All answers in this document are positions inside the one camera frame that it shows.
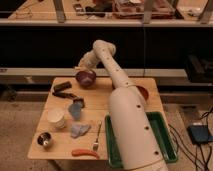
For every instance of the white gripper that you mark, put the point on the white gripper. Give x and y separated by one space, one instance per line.
87 61

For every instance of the yellow banana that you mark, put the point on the yellow banana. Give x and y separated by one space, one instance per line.
81 68

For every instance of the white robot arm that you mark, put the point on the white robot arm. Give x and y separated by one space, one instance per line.
136 142

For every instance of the purple bowl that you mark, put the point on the purple bowl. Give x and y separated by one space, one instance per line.
86 78

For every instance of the dark red bowl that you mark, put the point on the dark red bowl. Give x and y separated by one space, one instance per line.
143 92

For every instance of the dark brown block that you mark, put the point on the dark brown block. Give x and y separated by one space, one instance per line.
62 86

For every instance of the small dark box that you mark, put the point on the small dark box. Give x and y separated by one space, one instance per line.
80 101

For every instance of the dark brown eggplant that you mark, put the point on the dark brown eggplant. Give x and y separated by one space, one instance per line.
64 95

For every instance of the blue toy piece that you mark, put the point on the blue toy piece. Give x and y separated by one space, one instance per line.
75 110

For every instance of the white paper cup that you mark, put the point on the white paper cup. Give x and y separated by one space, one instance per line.
56 118

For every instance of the wooden table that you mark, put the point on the wooden table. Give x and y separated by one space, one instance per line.
95 110

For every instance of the light blue cloth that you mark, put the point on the light blue cloth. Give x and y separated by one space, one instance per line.
78 130

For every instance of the silver fork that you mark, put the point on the silver fork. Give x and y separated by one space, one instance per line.
96 143

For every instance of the small metal cup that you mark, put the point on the small metal cup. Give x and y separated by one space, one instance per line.
45 140

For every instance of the orange carrot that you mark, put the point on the orange carrot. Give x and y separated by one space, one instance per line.
86 152

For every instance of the green plastic tray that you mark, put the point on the green plastic tray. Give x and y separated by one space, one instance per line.
161 134

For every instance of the black foot pedal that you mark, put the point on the black foot pedal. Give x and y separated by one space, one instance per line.
199 134

